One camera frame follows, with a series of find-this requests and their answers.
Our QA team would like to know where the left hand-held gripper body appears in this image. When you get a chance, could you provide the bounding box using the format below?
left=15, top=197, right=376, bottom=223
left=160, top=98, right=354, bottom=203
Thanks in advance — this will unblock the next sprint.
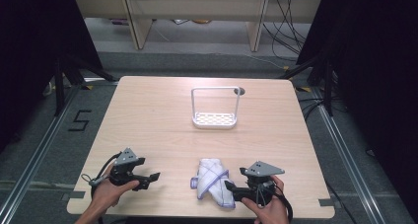
left=108, top=147, right=150, bottom=187

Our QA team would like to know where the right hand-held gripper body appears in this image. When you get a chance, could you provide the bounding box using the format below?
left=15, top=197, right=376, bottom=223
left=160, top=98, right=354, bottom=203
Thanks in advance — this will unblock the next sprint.
left=239, top=160, right=286, bottom=207

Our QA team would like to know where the white cloth with purple lines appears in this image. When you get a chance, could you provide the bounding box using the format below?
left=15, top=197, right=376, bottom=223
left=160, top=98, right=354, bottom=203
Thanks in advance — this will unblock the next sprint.
left=189, top=158, right=237, bottom=209

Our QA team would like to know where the white metal rack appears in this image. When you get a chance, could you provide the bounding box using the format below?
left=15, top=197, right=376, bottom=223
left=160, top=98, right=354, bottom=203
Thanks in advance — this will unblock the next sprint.
left=190, top=86, right=242, bottom=130

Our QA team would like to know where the person's right hand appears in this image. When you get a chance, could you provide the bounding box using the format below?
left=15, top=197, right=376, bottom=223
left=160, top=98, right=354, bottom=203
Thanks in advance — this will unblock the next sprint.
left=241, top=176, right=291, bottom=224

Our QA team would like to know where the person's left hand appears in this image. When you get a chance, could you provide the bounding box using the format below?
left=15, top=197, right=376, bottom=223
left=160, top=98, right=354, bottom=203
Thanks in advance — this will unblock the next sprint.
left=90, top=164, right=141, bottom=215

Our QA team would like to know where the black metal stand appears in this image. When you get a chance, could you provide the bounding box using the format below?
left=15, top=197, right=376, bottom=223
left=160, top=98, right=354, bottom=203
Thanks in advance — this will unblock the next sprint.
left=53, top=52, right=117, bottom=117
left=279, top=52, right=341, bottom=117

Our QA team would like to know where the beige wooden shelf unit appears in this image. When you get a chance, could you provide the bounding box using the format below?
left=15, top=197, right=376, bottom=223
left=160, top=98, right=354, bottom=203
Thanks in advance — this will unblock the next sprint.
left=72, top=0, right=323, bottom=52

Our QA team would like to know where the left hand-held gripper cable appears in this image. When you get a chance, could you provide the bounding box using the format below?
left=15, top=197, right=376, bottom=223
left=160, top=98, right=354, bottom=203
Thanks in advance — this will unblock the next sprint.
left=81, top=151, right=123, bottom=199

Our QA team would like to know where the hand-held gripper cable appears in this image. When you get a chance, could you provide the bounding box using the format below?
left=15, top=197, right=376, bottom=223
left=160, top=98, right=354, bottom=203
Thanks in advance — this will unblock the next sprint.
left=81, top=151, right=123, bottom=199
left=257, top=181, right=294, bottom=224

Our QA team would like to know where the right hand-held gripper cable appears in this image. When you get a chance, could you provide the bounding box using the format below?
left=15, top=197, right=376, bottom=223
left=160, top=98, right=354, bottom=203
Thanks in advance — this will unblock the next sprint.
left=257, top=181, right=294, bottom=224

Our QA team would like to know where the aluminium floor rail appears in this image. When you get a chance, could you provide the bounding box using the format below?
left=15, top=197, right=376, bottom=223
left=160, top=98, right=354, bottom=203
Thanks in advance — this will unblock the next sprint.
left=0, top=82, right=83, bottom=224
left=310, top=87, right=388, bottom=224

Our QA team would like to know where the white floor cable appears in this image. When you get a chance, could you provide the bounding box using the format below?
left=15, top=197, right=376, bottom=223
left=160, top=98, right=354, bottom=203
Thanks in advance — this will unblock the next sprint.
left=244, top=53, right=288, bottom=70

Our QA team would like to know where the bundle of black floor cables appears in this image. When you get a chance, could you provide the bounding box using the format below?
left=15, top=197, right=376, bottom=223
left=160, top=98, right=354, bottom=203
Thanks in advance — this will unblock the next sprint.
left=261, top=0, right=314, bottom=61

